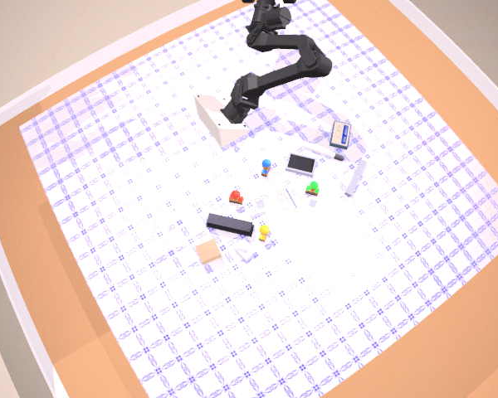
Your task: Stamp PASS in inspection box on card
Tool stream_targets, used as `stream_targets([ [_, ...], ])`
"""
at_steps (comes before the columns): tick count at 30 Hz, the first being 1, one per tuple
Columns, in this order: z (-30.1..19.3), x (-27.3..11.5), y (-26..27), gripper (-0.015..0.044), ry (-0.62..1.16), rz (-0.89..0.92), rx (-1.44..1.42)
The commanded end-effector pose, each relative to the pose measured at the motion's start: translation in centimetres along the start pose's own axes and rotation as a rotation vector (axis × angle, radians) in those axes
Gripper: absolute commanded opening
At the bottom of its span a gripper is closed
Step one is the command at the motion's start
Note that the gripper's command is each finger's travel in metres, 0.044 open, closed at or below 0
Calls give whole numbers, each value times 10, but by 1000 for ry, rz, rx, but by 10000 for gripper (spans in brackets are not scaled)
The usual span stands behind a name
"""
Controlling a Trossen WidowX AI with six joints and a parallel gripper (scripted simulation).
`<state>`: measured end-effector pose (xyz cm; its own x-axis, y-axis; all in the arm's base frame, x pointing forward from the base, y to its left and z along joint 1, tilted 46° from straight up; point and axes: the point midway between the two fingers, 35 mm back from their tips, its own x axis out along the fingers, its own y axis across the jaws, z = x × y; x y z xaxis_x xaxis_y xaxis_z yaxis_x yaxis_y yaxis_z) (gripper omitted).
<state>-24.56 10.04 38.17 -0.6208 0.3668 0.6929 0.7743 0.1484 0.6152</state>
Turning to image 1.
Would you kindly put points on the blue-topped wooden stamp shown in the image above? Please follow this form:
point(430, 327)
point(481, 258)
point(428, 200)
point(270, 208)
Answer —
point(266, 163)

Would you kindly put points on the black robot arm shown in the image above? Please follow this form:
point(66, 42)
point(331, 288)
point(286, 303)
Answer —
point(263, 37)

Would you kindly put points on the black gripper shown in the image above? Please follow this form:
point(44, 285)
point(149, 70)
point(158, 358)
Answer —
point(266, 4)

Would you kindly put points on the yellow-handled hold stamp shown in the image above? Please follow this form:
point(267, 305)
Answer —
point(264, 230)

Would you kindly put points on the wooden stamp with red top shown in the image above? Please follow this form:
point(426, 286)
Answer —
point(235, 197)

